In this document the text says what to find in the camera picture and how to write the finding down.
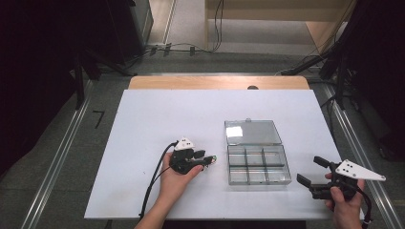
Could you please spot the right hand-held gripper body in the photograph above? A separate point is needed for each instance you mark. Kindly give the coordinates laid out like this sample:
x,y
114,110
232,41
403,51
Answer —
x,y
353,170

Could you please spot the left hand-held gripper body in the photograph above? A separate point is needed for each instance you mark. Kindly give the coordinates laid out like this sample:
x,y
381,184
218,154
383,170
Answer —
x,y
184,144

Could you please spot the transparent grey compartment box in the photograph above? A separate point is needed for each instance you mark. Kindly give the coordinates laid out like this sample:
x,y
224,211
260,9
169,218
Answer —
x,y
254,165

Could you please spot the person's left hand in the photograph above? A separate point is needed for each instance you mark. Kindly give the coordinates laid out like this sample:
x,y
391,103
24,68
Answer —
x,y
173,184

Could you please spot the person's right hand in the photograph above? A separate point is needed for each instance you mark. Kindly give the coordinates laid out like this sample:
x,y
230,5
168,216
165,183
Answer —
x,y
347,210

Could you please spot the dark round desk grommet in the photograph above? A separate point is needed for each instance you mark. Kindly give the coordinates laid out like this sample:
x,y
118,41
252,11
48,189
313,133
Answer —
x,y
252,87

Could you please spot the black metal stand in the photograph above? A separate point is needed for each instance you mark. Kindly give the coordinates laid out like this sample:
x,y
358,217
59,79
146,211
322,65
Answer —
x,y
81,76
331,66

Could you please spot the dark curtain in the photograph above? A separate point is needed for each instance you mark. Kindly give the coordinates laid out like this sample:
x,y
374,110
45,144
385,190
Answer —
x,y
31,79
382,63

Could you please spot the black cabinet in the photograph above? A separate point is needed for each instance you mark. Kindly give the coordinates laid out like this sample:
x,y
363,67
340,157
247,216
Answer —
x,y
127,28

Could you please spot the light wooden shelf unit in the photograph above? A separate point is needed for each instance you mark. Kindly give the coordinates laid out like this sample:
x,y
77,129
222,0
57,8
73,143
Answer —
x,y
261,12

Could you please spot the aluminium floor rail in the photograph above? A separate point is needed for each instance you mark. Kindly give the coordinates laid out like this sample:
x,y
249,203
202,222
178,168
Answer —
x,y
57,159
359,143

